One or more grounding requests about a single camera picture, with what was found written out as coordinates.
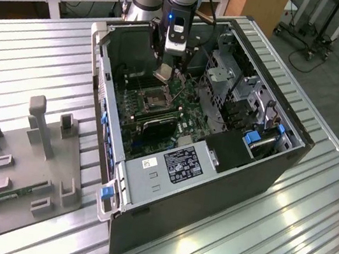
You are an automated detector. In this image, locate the CPU socket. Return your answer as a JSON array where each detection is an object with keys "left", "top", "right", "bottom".
[{"left": 138, "top": 82, "right": 179, "bottom": 118}]

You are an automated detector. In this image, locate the installed green RAM stick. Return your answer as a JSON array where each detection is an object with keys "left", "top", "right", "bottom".
[{"left": 131, "top": 107, "right": 179, "bottom": 131}]

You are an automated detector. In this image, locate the black power supply label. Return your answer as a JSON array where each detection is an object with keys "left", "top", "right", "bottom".
[{"left": 159, "top": 141, "right": 208, "bottom": 188}]

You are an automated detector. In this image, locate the green motherboard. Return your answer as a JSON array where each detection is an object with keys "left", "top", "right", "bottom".
[{"left": 103, "top": 59, "right": 231, "bottom": 171}]

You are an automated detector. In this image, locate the silver power supply unit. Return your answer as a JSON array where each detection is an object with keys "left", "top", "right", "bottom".
[{"left": 110, "top": 127, "right": 224, "bottom": 228}]

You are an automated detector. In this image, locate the thin wire locking lever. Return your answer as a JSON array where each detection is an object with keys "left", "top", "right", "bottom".
[
  {"left": 174, "top": 80, "right": 188, "bottom": 103},
  {"left": 134, "top": 76, "right": 144, "bottom": 94}
]

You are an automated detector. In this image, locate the blue case latch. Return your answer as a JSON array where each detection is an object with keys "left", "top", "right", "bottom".
[{"left": 97, "top": 185, "right": 115, "bottom": 203}]

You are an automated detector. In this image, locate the black wheeled stand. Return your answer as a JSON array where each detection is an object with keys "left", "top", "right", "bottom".
[{"left": 270, "top": 0, "right": 339, "bottom": 65}]

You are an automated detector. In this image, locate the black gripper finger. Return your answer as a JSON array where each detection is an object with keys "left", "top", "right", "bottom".
[
  {"left": 143, "top": 16, "right": 171, "bottom": 71},
  {"left": 178, "top": 34, "right": 203, "bottom": 76}
]

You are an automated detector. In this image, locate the black air shroud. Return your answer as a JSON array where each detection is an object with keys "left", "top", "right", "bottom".
[{"left": 200, "top": 127, "right": 261, "bottom": 180}]

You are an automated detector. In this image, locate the metal socket cover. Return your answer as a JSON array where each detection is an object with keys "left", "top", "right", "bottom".
[{"left": 163, "top": 71, "right": 190, "bottom": 104}]

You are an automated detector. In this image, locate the silver drive cage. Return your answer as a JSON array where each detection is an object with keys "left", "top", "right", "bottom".
[{"left": 192, "top": 29, "right": 249, "bottom": 133}]

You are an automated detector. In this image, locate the wooden cabinet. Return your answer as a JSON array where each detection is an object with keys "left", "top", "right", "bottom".
[{"left": 237, "top": 0, "right": 292, "bottom": 42}]

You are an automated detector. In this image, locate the white sticker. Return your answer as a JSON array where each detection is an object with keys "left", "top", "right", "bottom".
[{"left": 140, "top": 156, "right": 159, "bottom": 171}]

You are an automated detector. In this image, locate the black open PC case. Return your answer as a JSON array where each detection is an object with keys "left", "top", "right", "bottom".
[{"left": 55, "top": 0, "right": 334, "bottom": 254}]

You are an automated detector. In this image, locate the grey parts rack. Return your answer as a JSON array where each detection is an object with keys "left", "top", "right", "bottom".
[{"left": 0, "top": 88, "right": 98, "bottom": 254}]

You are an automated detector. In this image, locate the silver CPU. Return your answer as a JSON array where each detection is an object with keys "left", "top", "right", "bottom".
[{"left": 152, "top": 61, "right": 177, "bottom": 86}]

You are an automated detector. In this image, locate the blue disk carrier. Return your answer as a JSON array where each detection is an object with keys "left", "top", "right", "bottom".
[{"left": 241, "top": 128, "right": 263, "bottom": 150}]

